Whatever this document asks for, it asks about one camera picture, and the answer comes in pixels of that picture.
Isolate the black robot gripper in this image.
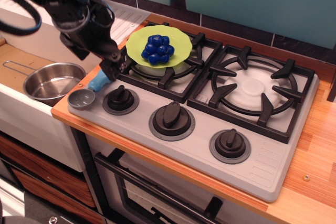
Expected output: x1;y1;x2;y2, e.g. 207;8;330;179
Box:
59;18;124;82

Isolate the blue grey toy spoon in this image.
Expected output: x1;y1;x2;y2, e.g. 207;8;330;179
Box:
67;70;111;110

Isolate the blue toy blueberry cluster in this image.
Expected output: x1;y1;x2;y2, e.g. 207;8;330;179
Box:
141;35;175;66

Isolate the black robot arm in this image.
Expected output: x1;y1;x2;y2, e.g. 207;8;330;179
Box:
1;0;125;81

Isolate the stainless steel pot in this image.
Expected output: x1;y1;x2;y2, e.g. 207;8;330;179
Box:
3;60;86;107

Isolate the lime green plastic plate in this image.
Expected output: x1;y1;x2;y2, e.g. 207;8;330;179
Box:
126;25;193;69

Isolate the white toy sink unit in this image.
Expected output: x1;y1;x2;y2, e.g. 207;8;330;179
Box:
0;0;152;173

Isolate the black left stove knob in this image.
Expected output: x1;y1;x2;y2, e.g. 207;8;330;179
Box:
103;85;140;115

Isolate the black stove knob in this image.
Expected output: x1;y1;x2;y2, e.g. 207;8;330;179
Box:
103;85;140;115
149;101;196;142
209;129;251;165

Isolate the black left burner grate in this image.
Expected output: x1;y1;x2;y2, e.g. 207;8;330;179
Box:
106;31;222;103

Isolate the black burner grate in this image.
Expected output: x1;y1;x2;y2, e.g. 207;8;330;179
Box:
187;45;319;144
106;31;222;103

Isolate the black middle stove knob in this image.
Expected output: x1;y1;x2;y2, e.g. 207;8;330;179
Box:
149;101;196;142

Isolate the grey toy stove top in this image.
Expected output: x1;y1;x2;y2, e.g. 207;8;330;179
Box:
67;31;320;203

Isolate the wooden drawer front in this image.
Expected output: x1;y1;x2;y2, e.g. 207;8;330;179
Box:
1;132;104;223

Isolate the black right stove knob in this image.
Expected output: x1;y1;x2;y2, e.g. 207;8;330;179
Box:
209;129;251;165

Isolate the black right burner grate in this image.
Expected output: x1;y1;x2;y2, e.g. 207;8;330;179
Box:
187;45;319;144

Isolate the oven door with handle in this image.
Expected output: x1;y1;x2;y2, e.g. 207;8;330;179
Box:
94;149;266;223

